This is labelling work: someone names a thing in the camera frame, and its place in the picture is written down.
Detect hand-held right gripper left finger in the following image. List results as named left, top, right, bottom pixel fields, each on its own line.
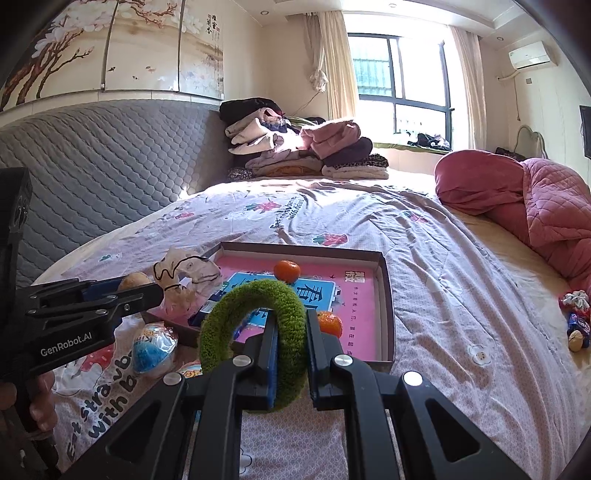
left=60, top=310, right=281, bottom=480

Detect person's left hand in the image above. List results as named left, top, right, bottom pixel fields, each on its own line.
left=25, top=370, right=59, bottom=435

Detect green windowsill mat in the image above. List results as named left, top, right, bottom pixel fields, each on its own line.
left=373, top=141, right=453, bottom=155

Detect dark clothes on windowsill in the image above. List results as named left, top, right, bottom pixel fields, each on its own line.
left=406, top=131, right=453, bottom=151

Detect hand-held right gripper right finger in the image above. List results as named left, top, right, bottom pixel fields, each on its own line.
left=305, top=310, right=532, bottom=480

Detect small orange tangerine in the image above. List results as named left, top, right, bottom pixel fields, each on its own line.
left=273, top=260, right=301, bottom=284
left=318, top=311, right=345, bottom=339

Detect window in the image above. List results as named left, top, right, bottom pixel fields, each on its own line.
left=346, top=33, right=453, bottom=141

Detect shallow cardboard box tray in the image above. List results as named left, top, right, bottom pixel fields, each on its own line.
left=141, top=241, right=396, bottom=374

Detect strawberry print bedsheet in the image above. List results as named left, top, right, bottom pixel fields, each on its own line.
left=32, top=178, right=591, bottom=480

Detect white drawstring pouch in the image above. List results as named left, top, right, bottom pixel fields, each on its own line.
left=152, top=247, right=222, bottom=319

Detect black flat television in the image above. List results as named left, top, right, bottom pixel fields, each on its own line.
left=578, top=105, right=591, bottom=161

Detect grey quilted headboard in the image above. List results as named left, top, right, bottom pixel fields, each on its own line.
left=0, top=98, right=236, bottom=287

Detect floral wall panel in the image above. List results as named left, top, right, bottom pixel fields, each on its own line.
left=0, top=0, right=225, bottom=114

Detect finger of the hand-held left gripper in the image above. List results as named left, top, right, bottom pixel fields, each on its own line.
left=28, top=281, right=165, bottom=334
left=18, top=276, right=126, bottom=304

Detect beige fitted sheet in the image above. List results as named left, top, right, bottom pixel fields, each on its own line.
left=457, top=210, right=591, bottom=324

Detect small toys at bed edge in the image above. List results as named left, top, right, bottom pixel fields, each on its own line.
left=567, top=313, right=591, bottom=349

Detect pink quilted blanket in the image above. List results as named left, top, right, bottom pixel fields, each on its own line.
left=434, top=149, right=591, bottom=291

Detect green fuzzy ring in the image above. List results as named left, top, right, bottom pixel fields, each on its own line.
left=198, top=279, right=309, bottom=415

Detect white air conditioner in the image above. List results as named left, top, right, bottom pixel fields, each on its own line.
left=508, top=41, right=552, bottom=71

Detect red white wrapped candy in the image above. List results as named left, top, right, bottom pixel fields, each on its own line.
left=558, top=290, right=591, bottom=315

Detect white curved frame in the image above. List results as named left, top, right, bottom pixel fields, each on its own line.
left=515, top=124, right=546, bottom=160

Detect pile of folded clothes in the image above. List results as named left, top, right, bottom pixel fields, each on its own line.
left=219, top=97, right=389, bottom=182

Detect cream curtain with tassel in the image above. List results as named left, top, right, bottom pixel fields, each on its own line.
left=302, top=11, right=361, bottom=123

